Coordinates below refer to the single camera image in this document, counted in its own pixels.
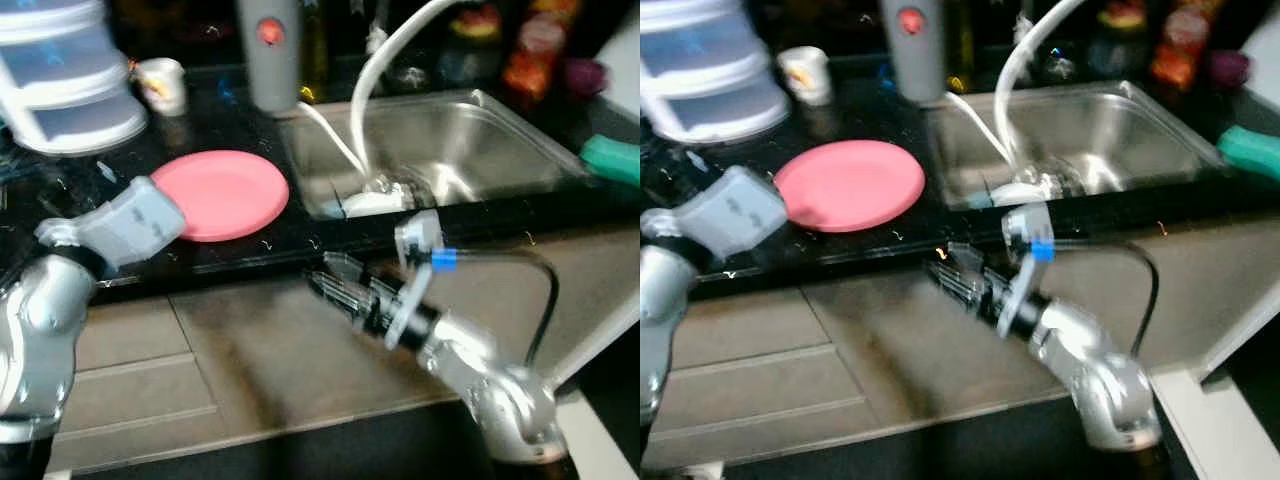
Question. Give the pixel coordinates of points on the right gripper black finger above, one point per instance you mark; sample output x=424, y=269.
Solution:
x=330, y=293
x=948, y=283
x=962, y=258
x=346, y=268

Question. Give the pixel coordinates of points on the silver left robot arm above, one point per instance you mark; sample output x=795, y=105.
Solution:
x=660, y=300
x=40, y=320

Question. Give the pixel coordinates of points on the yellow oil bottle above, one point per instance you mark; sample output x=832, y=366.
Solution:
x=960, y=45
x=315, y=50

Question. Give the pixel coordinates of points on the orange snack packet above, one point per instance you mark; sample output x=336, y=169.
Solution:
x=532, y=55
x=1180, y=50

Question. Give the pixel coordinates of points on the steel sink strainer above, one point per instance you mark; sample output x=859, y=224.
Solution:
x=1060, y=180
x=415, y=185

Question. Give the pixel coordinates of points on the white printed cup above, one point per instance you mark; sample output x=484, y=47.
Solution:
x=805, y=76
x=162, y=88

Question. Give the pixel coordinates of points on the green plastic object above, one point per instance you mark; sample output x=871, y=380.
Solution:
x=612, y=160
x=1250, y=152

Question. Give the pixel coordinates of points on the stainless steel sink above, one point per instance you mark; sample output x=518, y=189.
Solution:
x=1120, y=130
x=480, y=140

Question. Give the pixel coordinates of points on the purple cup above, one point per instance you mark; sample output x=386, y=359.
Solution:
x=585, y=75
x=1228, y=70

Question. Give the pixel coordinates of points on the pink plastic plate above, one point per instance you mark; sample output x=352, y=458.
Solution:
x=850, y=185
x=225, y=195

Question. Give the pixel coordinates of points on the white tiered food container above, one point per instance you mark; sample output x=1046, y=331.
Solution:
x=700, y=70
x=60, y=80

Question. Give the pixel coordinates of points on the brown drawer front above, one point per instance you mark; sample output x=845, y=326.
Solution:
x=140, y=390
x=140, y=330
x=140, y=435
x=770, y=380
x=770, y=430
x=760, y=325

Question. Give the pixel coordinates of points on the thin white tube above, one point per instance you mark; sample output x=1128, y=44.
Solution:
x=978, y=125
x=330, y=135

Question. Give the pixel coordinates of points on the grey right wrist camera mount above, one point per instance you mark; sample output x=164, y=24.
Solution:
x=1025, y=225
x=420, y=235

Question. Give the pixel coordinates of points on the grey thermos flask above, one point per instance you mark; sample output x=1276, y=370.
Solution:
x=915, y=55
x=270, y=65

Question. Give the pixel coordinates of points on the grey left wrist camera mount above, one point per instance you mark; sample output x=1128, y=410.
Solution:
x=735, y=210
x=135, y=220

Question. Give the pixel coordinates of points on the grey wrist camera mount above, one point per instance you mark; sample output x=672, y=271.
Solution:
x=135, y=220
x=1025, y=225
x=735, y=210
x=420, y=235

